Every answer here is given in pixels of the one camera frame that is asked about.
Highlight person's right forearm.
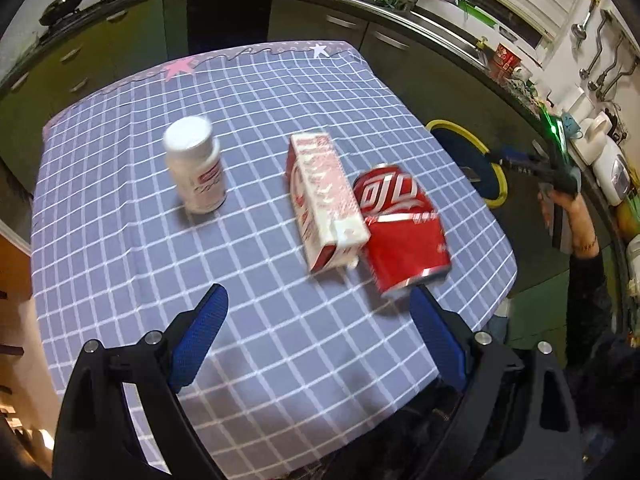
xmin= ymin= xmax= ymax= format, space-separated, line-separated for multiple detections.
xmin=565 ymin=247 xmax=616 ymax=371

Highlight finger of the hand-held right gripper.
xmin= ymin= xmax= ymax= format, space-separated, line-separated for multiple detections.
xmin=487 ymin=157 xmax=548 ymax=177
xmin=500 ymin=146 xmax=547 ymax=165

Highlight red and white carton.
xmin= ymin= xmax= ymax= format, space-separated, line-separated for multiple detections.
xmin=286 ymin=132 xmax=372 ymax=273

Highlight white plastic jug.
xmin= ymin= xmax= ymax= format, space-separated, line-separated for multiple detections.
xmin=570 ymin=110 xmax=613 ymax=161

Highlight white plastic bottle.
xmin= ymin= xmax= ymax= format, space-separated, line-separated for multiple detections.
xmin=164 ymin=116 xmax=228 ymax=213

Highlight red paper cup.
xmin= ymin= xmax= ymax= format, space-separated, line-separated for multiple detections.
xmin=487 ymin=42 xmax=523 ymax=81

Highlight green kitchen cabinets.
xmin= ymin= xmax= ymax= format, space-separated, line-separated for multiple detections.
xmin=0 ymin=0 xmax=491 ymax=176

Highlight stainless steel sink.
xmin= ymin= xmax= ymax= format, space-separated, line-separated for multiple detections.
xmin=415 ymin=5 xmax=488 ymax=61

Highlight yellow-rimmed dark trash bin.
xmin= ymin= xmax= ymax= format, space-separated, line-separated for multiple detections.
xmin=425 ymin=119 xmax=510 ymax=210

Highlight wooden shelf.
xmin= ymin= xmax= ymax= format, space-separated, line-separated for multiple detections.
xmin=0 ymin=225 xmax=61 ymax=466

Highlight grey checkered tablecloth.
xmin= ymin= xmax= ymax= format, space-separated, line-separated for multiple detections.
xmin=30 ymin=40 xmax=518 ymax=476

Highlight yellow bowl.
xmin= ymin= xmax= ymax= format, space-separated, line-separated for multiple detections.
xmin=617 ymin=200 xmax=640 ymax=236

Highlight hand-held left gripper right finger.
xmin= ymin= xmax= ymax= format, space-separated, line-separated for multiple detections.
xmin=407 ymin=285 xmax=586 ymax=480

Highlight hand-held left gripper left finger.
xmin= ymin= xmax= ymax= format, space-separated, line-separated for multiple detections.
xmin=52 ymin=282 xmax=231 ymax=480

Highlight hanging metal utensil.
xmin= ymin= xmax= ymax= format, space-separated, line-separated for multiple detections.
xmin=590 ymin=30 xmax=628 ymax=92
xmin=580 ymin=10 xmax=613 ymax=78

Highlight green cutting board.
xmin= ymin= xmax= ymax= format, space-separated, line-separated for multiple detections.
xmin=460 ymin=2 xmax=498 ymax=28

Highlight red soda can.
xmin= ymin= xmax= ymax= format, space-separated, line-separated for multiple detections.
xmin=352 ymin=162 xmax=453 ymax=301

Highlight person's dark clothing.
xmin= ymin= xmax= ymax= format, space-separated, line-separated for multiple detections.
xmin=320 ymin=330 xmax=640 ymax=480

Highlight person's right hand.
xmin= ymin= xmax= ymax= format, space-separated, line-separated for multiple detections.
xmin=537 ymin=182 xmax=598 ymax=256

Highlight hanging metal ladle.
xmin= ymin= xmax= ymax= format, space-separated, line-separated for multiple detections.
xmin=570 ymin=0 xmax=601 ymax=41

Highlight white rice cooker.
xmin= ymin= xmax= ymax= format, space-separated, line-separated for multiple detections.
xmin=592 ymin=137 xmax=633 ymax=206

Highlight black wok with lid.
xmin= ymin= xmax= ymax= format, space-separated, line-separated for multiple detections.
xmin=39 ymin=0 xmax=86 ymax=26

